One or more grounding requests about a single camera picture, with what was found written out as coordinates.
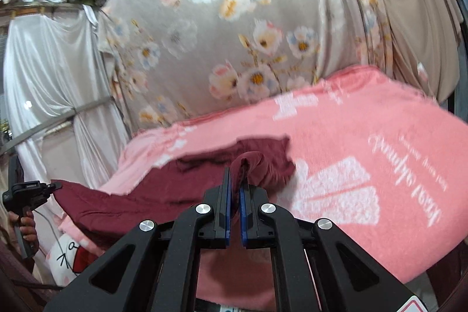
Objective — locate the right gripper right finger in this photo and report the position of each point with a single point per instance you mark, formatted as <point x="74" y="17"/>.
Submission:
<point x="316" y="266"/>

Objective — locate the white cartoon pillow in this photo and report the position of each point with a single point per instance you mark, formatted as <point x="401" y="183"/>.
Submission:
<point x="67" y="259"/>

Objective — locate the maroon quilted puffer jacket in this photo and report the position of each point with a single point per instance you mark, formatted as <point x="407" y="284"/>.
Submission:
<point x="165" y="193"/>

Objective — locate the person's left hand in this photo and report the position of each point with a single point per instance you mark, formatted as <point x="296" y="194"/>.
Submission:
<point x="27" y="228"/>

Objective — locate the grey curtain tieback band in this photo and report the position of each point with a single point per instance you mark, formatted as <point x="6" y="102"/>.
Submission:
<point x="52" y="122"/>

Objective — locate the white satin curtain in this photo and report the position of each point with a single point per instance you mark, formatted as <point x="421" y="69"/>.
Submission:
<point x="51" y="66"/>

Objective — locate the beige plain curtain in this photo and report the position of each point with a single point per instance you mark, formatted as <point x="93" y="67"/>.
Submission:
<point x="426" y="35"/>

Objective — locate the pink plush blanket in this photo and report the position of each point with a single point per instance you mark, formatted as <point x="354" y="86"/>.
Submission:
<point x="384" y="162"/>

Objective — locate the grey floral curtain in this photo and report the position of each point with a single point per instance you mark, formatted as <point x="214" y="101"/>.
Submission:
<point x="178" y="59"/>

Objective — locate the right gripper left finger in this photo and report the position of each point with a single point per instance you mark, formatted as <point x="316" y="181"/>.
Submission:
<point x="154" y="267"/>

